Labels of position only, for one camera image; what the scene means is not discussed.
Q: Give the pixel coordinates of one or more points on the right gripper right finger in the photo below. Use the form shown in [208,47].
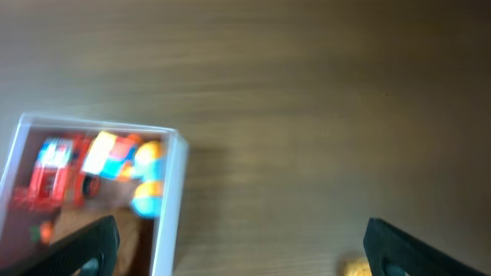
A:
[391,251]

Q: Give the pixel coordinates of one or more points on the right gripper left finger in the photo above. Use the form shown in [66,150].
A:
[91,250]

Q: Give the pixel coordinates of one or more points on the yellow round toy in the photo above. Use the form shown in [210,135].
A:
[356,267]

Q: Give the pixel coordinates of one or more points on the blue orange toy figure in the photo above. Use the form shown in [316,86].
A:
[145,167]

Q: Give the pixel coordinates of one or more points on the red toy fire truck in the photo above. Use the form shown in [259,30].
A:
[57,176]

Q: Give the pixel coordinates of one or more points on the multicolour puzzle cube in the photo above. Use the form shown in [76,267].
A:
[109,154]

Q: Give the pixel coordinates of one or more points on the pink open cardboard box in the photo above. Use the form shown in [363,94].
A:
[25,233]

